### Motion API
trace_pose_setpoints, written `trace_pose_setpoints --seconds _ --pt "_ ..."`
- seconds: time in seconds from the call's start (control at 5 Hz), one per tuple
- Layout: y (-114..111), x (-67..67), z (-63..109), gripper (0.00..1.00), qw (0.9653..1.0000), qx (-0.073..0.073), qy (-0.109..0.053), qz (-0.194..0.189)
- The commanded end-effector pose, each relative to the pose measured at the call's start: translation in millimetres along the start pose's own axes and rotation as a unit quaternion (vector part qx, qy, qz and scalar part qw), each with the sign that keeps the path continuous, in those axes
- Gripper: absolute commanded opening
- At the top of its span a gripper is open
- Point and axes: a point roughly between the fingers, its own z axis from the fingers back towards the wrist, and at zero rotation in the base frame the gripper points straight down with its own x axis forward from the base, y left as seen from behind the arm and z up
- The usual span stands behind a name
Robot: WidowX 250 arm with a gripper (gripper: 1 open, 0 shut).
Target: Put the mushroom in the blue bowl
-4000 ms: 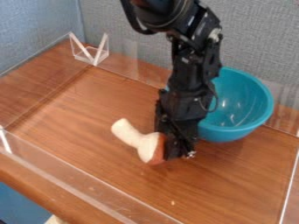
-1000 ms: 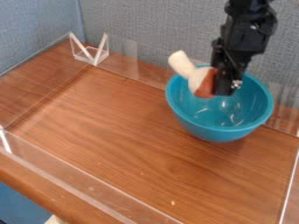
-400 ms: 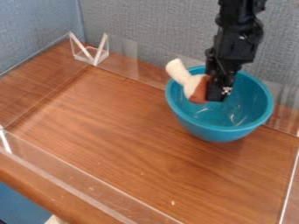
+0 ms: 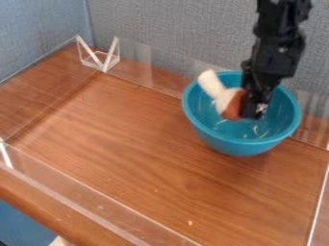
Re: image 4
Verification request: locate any clear acrylic barrier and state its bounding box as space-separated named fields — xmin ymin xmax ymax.
xmin=0 ymin=140 xmax=202 ymax=246
xmin=110 ymin=37 xmax=329 ymax=151

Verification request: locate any clear acrylic corner bracket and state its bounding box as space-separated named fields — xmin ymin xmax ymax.
xmin=76 ymin=36 xmax=120 ymax=73

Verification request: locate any blue plastic bowl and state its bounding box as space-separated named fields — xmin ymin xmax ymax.
xmin=182 ymin=69 xmax=302 ymax=156

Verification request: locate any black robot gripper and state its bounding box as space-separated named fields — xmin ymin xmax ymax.
xmin=241 ymin=32 xmax=306 ymax=120

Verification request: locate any clear acrylic back barrier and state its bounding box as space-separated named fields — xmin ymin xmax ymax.
xmin=110 ymin=37 xmax=329 ymax=151

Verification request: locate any brown and white toy mushroom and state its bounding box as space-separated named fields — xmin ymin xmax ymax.
xmin=197 ymin=69 xmax=246 ymax=121

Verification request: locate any clear acrylic front barrier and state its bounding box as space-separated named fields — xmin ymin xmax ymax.
xmin=0 ymin=140 xmax=202 ymax=246

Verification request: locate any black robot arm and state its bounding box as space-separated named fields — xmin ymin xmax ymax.
xmin=241 ymin=0 xmax=313 ymax=119

